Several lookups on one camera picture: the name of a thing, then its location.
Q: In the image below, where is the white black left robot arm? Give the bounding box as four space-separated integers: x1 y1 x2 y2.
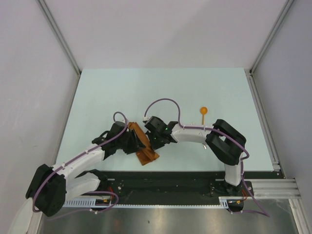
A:
25 121 149 216

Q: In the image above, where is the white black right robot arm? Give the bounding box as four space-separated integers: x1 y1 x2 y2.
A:
143 116 250 196

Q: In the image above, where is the orange-brown cloth napkin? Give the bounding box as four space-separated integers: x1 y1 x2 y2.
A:
128 121 160 166

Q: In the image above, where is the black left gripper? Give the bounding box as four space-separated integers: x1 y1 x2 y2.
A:
116 129 146 155

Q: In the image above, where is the aluminium corner post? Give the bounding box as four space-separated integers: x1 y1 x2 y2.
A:
249 0 297 75
36 0 82 77

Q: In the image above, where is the aluminium front frame rail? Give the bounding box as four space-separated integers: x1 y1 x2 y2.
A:
246 179 301 199

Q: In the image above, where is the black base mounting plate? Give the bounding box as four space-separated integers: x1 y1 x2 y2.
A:
100 171 283 203

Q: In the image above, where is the orange plastic spoon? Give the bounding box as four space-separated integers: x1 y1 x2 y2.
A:
200 107 208 125

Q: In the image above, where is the right aluminium corner post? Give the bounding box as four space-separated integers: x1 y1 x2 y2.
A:
249 0 297 75

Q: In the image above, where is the white slotted cable duct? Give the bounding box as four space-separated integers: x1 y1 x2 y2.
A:
63 196 231 209

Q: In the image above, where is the right aluminium side rail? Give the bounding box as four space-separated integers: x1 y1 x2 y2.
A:
244 69 282 172

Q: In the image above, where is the left aluminium corner post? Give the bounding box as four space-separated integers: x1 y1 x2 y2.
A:
36 0 82 77

